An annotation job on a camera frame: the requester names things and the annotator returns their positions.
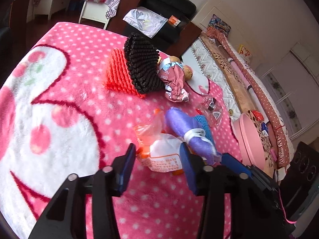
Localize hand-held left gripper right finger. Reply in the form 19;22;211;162
179;142;292;239

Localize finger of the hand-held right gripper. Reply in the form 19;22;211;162
221;153;251;177

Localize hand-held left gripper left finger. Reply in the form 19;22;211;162
27;143;137;239

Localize pink round bin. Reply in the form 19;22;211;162
234;113;268;170

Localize pink snack wrapper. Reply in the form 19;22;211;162
158;60;190;103

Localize black knitted cloth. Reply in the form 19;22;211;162
124;32;170;95

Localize white orange plastic packet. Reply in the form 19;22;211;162
135;108;190;176

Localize black speaker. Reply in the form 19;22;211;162
279;141;319;219

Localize purple cloth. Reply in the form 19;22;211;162
164;107;222;165

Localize blue knitted cloth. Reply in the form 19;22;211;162
194;116;216;152

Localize clear plastic wrapper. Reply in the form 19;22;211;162
196;95;223;130

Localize red knitted cloth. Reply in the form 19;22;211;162
105;48;147;99

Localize pink white tube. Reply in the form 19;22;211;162
216;42;256;95

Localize brown walnut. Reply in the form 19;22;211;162
183;65;194;80
162;57;181;66

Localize white quilted mattress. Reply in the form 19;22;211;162
191;36;241;116

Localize white wardrobe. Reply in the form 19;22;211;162
257;42;319;142

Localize colourful floral cushion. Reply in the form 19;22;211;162
206;14;231;34

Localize white floral cloth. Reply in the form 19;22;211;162
123;7;168;39

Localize orange box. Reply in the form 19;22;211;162
167;15;181;26

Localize white headboard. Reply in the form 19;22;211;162
192;0;240;30

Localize white desk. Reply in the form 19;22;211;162
27;0;110;29

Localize black armchair wooden sides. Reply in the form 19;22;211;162
107;0;202;58

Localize brown wooden cabinet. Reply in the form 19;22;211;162
10;0;32;30

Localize pink cord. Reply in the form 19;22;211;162
275;174;297;224

